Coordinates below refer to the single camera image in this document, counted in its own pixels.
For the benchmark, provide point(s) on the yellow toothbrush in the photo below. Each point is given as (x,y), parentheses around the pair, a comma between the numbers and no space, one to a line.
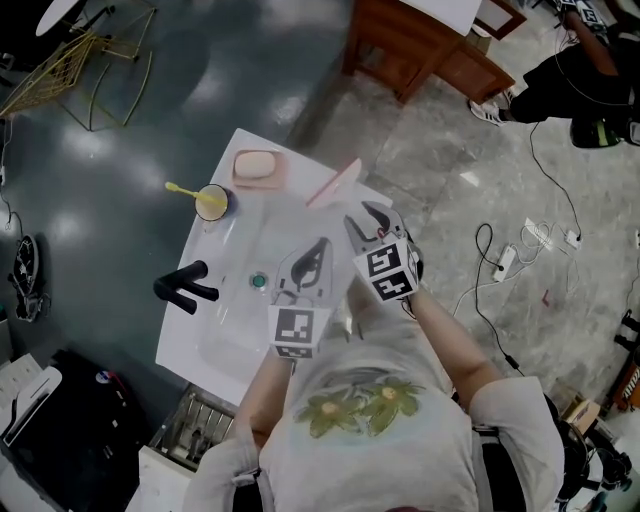
(182,190)

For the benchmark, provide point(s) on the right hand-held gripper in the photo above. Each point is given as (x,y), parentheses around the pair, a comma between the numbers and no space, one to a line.
(385,265)

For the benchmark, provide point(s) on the person's grey flower shirt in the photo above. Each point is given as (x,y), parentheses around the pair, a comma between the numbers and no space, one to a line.
(370,460)

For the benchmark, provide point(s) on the white power strip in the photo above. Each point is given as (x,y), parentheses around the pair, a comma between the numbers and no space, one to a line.
(504,262)

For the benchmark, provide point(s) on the black faucet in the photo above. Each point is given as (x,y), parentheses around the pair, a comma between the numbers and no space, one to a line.
(175,290)

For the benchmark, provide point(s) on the pale soap bar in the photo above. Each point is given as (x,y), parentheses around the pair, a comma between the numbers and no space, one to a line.
(255,165)

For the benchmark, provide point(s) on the black device on floor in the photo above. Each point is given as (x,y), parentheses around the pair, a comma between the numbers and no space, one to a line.
(27,275)

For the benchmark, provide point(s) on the wooden vanity with white top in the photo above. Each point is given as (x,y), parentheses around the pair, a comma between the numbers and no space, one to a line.
(415,45)

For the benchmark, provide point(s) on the white power adapter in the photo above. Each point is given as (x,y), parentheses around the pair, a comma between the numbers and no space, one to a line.
(573,240)

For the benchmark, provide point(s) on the black case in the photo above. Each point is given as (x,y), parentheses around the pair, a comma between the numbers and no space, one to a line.
(75,440)

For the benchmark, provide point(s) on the white round table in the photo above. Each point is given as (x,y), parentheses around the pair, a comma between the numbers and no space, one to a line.
(57,15)

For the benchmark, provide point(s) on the green drain plug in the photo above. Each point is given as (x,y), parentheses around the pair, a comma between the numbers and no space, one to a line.
(259,280)

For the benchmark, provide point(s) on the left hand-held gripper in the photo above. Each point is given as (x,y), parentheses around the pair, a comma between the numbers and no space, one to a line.
(295,325)

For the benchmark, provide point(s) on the white ceramic sink basin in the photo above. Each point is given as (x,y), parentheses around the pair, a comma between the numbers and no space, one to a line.
(220,320)

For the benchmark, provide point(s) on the white plastic device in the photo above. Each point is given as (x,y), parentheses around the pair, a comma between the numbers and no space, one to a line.
(30,395)

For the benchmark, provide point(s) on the white appliance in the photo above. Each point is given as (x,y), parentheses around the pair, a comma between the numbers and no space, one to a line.
(165,480)

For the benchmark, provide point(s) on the person's right forearm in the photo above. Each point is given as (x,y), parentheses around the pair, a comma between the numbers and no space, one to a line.
(450,345)

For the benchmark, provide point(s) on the person's left forearm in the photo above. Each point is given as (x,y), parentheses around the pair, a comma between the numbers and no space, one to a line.
(262,400)

